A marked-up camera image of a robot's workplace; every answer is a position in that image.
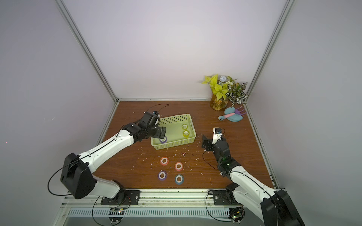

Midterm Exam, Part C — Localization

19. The purple tape roll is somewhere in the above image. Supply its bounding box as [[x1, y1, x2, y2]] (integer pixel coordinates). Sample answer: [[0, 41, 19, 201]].
[[159, 136, 167, 144], [158, 170, 167, 181]]

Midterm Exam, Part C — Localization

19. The yellow tape roll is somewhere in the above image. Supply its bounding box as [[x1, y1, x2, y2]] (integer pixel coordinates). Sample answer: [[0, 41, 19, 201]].
[[183, 130, 190, 138]]

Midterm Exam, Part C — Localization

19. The green perforated storage basket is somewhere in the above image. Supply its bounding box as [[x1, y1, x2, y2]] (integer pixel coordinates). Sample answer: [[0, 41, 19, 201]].
[[151, 114, 197, 150]]

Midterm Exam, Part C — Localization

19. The red tape roll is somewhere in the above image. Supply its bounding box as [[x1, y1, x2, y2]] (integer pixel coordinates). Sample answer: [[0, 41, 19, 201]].
[[160, 156, 169, 166], [174, 162, 183, 171]]

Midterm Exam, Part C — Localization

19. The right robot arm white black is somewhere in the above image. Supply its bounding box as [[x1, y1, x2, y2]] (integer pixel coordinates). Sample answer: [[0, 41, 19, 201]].
[[202, 135, 305, 226]]

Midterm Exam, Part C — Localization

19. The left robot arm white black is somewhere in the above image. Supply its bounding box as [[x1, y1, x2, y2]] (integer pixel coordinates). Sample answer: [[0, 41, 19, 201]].
[[60, 111, 166, 204]]

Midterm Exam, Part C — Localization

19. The blue tape roll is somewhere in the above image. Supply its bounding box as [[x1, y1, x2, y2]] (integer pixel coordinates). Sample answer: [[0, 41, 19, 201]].
[[174, 174, 184, 185]]

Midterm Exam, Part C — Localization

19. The pink purple toy rake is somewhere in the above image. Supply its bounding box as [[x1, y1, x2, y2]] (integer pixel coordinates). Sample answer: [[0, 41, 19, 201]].
[[224, 106, 247, 118]]

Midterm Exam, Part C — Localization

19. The amber vase with flowers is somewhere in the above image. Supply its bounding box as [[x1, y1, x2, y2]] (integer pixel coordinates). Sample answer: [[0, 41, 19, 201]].
[[209, 95, 229, 111]]

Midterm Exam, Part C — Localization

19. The right controller board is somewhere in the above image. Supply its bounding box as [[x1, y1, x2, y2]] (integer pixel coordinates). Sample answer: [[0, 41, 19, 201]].
[[228, 206, 245, 224]]

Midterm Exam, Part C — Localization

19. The controller board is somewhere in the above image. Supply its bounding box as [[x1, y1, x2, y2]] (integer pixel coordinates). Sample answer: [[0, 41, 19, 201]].
[[108, 208, 125, 226], [228, 206, 245, 224]]

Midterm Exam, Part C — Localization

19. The green leafy plant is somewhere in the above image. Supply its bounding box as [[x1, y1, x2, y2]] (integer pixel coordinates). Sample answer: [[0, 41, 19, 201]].
[[202, 74, 249, 106]]

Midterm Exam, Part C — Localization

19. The left controller board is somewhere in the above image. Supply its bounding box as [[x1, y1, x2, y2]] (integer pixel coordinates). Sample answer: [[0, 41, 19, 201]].
[[108, 208, 125, 226]]

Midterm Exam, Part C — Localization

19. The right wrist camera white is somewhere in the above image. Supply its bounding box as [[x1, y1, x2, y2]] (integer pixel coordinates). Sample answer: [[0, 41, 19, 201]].
[[212, 127, 223, 145]]

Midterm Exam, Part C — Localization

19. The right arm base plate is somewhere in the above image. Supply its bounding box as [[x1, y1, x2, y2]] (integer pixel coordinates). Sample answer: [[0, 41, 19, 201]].
[[212, 190, 241, 206]]

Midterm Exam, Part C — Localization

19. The aluminium front rail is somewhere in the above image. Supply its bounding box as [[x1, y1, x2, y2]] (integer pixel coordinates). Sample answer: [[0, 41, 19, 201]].
[[60, 188, 293, 209]]

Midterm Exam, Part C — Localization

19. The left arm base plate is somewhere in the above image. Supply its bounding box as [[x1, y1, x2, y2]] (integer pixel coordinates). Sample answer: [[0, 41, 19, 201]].
[[101, 190, 141, 206]]

